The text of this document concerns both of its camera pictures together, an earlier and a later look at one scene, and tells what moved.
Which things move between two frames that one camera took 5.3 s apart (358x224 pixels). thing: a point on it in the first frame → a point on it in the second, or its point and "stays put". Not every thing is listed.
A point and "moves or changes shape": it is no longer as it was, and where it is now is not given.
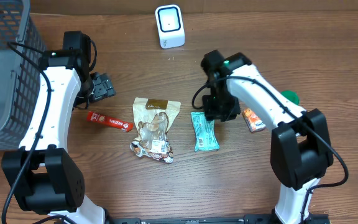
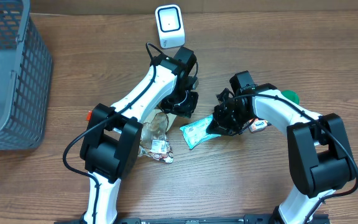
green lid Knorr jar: [292, 96] stays put
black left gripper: [103, 88] → [176, 106]
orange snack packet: [253, 122] stays put
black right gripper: [220, 111] → [221, 121]
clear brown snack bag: [153, 118] stays put
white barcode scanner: [170, 26] stays put
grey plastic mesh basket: [9, 81] stays put
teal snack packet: [205, 134] moves or changes shape
